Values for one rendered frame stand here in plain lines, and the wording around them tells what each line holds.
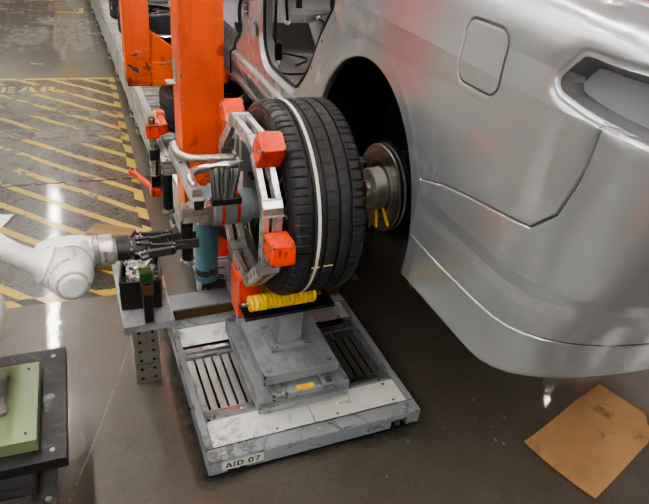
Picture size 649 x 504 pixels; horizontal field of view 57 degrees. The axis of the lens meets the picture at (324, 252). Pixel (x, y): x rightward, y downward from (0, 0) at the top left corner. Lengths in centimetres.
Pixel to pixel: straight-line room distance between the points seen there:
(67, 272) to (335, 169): 79
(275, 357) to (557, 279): 124
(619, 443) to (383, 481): 98
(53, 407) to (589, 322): 158
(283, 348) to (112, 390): 70
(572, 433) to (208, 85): 195
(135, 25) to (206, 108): 193
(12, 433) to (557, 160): 164
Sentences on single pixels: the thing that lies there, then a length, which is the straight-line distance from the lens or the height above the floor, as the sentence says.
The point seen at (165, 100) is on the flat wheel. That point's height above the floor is 48.
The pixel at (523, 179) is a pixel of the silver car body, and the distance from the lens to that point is 140.
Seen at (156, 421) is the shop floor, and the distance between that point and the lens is 243.
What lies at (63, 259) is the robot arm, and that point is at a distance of 163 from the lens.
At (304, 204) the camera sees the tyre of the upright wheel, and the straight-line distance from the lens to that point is 175.
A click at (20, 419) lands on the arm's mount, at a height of 35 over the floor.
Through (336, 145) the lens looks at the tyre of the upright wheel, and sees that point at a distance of 183.
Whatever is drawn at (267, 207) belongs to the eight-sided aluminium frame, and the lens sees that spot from 175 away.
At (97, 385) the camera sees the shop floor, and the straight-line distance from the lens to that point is 261.
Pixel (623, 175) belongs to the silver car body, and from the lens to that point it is 131.
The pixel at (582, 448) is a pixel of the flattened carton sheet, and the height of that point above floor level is 1.
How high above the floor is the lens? 178
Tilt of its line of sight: 32 degrees down
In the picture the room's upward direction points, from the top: 6 degrees clockwise
